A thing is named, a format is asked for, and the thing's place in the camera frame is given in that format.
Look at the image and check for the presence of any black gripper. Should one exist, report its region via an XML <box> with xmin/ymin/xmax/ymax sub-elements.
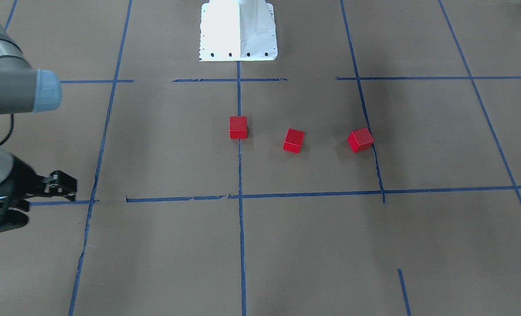
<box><xmin>0</xmin><ymin>158</ymin><xmax>77</xmax><ymax>233</ymax></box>

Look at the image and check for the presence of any red cube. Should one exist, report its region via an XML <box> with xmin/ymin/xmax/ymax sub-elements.
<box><xmin>347</xmin><ymin>127</ymin><xmax>374</xmax><ymax>153</ymax></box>
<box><xmin>283</xmin><ymin>128</ymin><xmax>305</xmax><ymax>154</ymax></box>
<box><xmin>229</xmin><ymin>116</ymin><xmax>248</xmax><ymax>139</ymax></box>

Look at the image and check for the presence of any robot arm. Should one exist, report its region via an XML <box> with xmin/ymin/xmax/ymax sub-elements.
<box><xmin>0</xmin><ymin>24</ymin><xmax>78</xmax><ymax>233</ymax></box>

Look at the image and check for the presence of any brown paper table cover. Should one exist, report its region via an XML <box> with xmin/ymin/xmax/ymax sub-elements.
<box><xmin>0</xmin><ymin>0</ymin><xmax>521</xmax><ymax>316</ymax></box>

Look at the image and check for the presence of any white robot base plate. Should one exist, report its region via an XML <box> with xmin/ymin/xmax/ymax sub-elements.
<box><xmin>198</xmin><ymin>0</ymin><xmax>278</xmax><ymax>62</ymax></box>

